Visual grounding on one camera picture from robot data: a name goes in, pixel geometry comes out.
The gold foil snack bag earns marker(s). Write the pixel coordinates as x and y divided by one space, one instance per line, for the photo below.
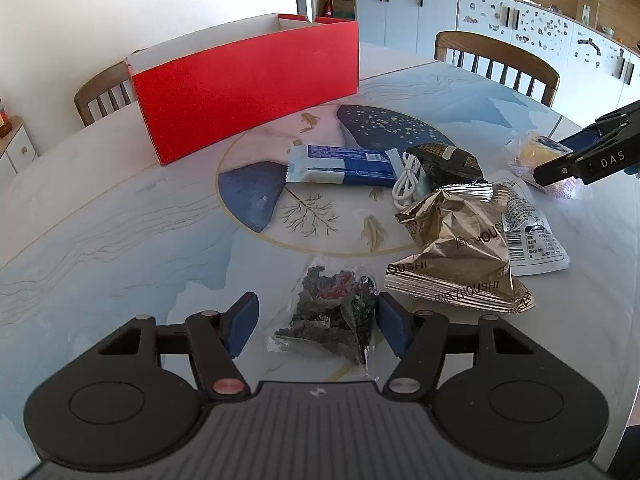
463 257

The blue white wafer packet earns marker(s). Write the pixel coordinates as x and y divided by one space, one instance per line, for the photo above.
321 164

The dark dried seaweed packet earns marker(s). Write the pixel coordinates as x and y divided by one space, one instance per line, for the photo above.
330 312

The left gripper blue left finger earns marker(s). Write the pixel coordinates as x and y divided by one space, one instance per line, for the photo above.
215 340

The blue wall cabinet unit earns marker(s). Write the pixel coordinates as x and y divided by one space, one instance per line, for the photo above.
592 44

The wooden chair right side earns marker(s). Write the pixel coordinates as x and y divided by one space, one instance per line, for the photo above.
495 52

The red cardboard box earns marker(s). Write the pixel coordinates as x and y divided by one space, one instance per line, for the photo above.
198 89

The blueberry bread clear packet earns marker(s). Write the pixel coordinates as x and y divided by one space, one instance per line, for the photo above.
525 154

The cardboard carton in cabinet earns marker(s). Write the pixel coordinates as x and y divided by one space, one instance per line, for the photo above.
344 9

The black small snack packet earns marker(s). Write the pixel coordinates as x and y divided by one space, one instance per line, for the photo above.
446 164

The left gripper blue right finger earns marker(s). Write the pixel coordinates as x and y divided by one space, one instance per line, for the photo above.
418 340

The white drawer sideboard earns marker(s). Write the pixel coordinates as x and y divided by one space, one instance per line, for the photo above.
17 150

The white label snack packet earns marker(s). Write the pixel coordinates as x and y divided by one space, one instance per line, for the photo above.
533 249

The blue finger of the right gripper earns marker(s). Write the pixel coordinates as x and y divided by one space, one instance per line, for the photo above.
585 137
559 169

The wooden chair behind table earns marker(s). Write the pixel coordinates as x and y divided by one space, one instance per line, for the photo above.
104 94

